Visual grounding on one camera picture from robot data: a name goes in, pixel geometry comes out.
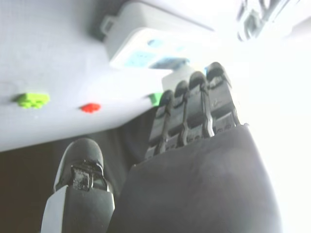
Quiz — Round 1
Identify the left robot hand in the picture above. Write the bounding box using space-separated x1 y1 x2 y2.
40 62 282 233

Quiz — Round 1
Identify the white power strip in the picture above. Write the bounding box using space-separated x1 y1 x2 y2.
90 0 216 71

